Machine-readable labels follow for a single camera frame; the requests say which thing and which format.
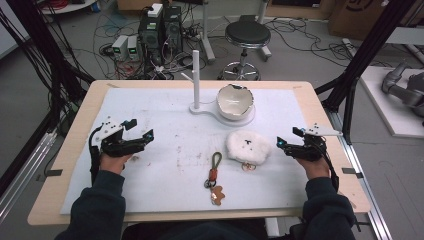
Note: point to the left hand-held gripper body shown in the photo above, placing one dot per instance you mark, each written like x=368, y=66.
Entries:
x=111, y=146

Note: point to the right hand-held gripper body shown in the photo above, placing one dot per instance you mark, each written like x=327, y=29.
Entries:
x=310, y=148

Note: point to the person's left hand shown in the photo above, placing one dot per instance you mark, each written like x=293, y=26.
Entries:
x=113, y=163

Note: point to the person's right hand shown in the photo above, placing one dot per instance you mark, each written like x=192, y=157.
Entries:
x=315, y=168

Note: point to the white foam mat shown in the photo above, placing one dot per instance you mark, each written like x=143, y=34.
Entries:
x=173, y=140

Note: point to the wooden table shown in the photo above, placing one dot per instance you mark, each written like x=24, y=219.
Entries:
x=320, y=100

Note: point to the black tape piece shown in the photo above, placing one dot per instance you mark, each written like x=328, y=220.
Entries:
x=351, y=172
x=53, y=172

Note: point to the white eggshell-shaped bowl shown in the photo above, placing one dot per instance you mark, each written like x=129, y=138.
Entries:
x=235, y=101

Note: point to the white stand with pole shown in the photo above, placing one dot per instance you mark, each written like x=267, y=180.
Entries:
x=196, y=86

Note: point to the grey power supply unit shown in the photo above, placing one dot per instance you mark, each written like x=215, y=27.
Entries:
x=133, y=48
x=120, y=46

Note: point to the white platform board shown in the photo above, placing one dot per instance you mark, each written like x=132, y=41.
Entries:
x=386, y=113

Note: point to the black computer tower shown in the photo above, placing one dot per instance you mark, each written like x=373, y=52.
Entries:
x=150, y=38
x=172, y=28

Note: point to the white metal stand leg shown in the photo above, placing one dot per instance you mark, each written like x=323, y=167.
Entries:
x=207, y=36
x=265, y=33

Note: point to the black round stool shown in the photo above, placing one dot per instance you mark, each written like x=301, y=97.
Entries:
x=247, y=35

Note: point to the person's dark clothed body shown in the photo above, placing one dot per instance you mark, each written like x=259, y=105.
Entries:
x=206, y=231

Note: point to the white box device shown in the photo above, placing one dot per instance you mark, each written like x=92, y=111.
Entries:
x=155, y=10

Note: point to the cardboard box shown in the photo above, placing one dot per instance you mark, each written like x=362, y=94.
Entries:
x=356, y=16

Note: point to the aluminium rail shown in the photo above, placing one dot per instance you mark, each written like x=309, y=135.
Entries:
x=363, y=186
x=23, y=173

